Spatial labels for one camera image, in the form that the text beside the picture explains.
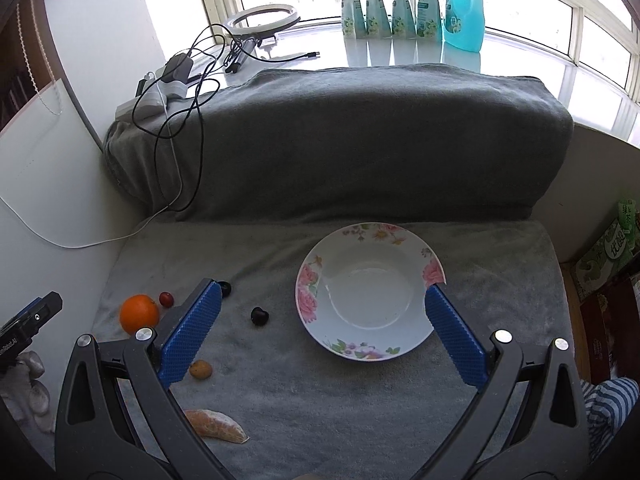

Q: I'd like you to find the grey sofa back cushion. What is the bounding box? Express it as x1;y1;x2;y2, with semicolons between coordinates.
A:
104;64;574;223

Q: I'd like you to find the black power adapter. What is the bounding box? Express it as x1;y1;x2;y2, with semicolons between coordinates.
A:
160;52;193;84

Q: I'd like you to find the teal refill pouch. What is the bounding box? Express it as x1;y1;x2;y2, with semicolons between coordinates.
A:
416;0;442;42
390;0;416;39
366;0;392;39
341;0;367;39

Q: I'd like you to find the dark cherry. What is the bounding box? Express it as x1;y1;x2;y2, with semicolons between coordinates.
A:
250;307;270;327
218;281;232;298

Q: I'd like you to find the black cable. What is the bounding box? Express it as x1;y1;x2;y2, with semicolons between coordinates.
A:
131;23;321;213

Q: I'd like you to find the green printed box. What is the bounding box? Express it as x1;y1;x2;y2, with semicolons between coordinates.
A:
572;198;639;301

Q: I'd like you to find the white ring light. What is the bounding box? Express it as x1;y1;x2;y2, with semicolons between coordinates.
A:
224;3;300;37

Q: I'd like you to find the left gloved hand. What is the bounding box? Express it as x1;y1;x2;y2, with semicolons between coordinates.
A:
1;351;54;434

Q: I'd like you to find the brown longan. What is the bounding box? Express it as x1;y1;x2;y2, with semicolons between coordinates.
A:
189;360;213;380

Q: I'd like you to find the striped blue trouser leg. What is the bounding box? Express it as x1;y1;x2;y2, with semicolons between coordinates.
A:
580;377;639;462

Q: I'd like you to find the large orange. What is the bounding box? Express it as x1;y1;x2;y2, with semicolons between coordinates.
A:
118;295;160;335

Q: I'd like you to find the white floral ceramic bowl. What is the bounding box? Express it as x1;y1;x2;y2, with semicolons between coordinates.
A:
294;222;447;363

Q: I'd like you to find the red cherry tomato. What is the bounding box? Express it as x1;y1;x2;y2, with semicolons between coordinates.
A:
158;292;175;309

